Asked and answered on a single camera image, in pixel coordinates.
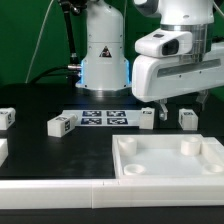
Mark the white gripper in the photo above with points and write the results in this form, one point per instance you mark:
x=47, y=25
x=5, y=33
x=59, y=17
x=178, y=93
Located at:
x=155, y=79

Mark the white square tabletop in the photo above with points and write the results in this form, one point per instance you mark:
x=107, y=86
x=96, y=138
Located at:
x=165, y=155

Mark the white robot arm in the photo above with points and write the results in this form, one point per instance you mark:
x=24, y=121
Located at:
x=104, y=70

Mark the white right fence piece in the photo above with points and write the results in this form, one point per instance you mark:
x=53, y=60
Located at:
x=213, y=143

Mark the apriltag marker sheet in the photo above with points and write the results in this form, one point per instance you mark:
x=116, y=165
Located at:
x=105, y=117

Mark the white block left edge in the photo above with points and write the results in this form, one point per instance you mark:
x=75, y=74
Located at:
x=3, y=150

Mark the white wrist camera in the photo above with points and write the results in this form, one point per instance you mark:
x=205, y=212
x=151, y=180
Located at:
x=162, y=43

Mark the white front fence rail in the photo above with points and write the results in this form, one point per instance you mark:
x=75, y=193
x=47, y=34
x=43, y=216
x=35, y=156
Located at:
x=54, y=194

